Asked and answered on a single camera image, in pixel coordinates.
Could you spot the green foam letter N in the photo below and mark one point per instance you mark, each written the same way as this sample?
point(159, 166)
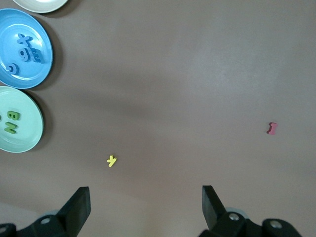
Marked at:
point(11, 128)

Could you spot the green foam letter B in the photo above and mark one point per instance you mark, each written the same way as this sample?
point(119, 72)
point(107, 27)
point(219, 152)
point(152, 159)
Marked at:
point(10, 115)

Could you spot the beige plate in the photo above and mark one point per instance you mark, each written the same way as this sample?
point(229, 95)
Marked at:
point(42, 6)

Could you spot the brown table cover sheet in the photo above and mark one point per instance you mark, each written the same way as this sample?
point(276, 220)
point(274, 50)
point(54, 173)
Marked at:
point(172, 86)

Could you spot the blue foam lowercase g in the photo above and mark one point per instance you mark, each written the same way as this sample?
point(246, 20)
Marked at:
point(27, 58)

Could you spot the pale green plate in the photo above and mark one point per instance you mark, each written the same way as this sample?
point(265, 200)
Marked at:
point(27, 138)

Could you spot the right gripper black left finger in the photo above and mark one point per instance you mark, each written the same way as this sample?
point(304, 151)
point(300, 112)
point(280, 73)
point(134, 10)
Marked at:
point(74, 214)

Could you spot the blue foam bar piece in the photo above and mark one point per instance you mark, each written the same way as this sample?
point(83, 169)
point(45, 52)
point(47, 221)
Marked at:
point(37, 56)

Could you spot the blue foam capital G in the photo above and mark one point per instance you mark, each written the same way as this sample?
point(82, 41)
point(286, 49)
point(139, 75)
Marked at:
point(16, 70)

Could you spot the red foam letter I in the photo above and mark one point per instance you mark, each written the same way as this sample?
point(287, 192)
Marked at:
point(272, 129)

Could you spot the yellow foam letter K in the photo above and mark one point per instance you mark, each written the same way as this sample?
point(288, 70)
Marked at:
point(111, 161)

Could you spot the blue foam plus sign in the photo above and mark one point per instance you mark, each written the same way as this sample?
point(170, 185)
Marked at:
point(24, 40)

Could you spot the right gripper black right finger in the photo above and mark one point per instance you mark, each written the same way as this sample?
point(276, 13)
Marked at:
point(214, 217)

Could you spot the blue plate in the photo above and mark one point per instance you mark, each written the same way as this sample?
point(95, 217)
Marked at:
point(10, 27)

